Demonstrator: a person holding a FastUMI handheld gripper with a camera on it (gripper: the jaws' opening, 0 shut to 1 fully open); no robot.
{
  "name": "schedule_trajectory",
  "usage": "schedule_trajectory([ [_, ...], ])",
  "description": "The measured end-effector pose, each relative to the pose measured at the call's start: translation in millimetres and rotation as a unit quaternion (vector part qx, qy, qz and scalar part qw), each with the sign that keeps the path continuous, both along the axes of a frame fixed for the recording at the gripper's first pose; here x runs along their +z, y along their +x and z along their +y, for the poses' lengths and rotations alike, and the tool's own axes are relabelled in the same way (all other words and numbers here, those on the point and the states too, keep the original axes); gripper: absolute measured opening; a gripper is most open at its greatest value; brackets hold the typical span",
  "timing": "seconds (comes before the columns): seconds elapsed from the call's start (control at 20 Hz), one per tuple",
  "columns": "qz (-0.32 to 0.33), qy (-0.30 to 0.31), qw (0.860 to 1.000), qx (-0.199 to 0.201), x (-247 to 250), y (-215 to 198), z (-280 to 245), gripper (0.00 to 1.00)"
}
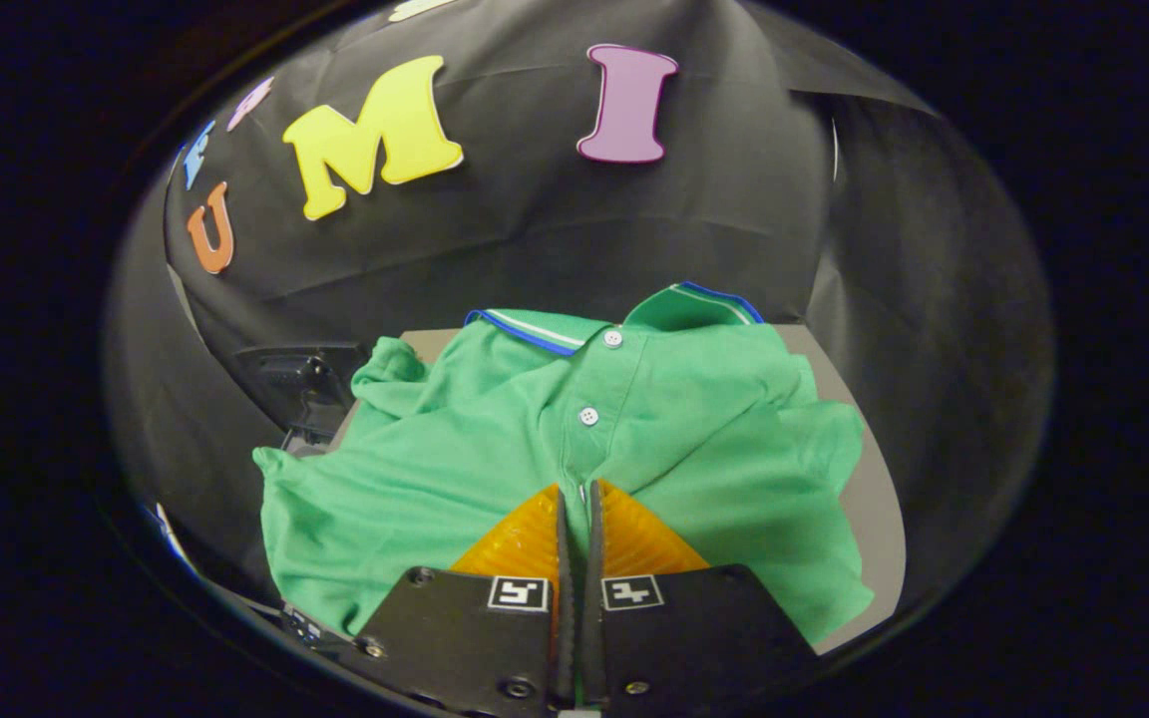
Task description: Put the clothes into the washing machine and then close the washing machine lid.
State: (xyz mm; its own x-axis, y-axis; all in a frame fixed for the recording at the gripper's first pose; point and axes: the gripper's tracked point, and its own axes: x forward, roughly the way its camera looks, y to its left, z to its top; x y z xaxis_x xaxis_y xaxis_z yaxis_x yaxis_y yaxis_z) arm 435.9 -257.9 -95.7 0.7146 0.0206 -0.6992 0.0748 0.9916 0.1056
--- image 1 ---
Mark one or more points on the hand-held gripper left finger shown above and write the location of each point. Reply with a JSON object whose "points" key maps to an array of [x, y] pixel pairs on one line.
{"points": [[465, 638]]}

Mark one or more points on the dark washing machine lid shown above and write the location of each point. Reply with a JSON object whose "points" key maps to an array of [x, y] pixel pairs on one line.
{"points": [[295, 384]]}

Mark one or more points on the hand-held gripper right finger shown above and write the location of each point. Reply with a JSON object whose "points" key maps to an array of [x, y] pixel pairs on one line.
{"points": [[684, 638]]}

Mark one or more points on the beige cabinet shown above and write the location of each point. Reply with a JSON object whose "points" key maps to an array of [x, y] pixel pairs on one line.
{"points": [[879, 519]]}

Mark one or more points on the green polo shirt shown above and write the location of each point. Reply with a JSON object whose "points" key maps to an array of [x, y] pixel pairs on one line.
{"points": [[455, 469]]}

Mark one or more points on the black backdrop cloth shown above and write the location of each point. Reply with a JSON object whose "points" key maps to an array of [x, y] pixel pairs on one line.
{"points": [[714, 199]]}

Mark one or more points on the white and blue equipment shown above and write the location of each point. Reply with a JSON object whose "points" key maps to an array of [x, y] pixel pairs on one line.
{"points": [[174, 538]]}

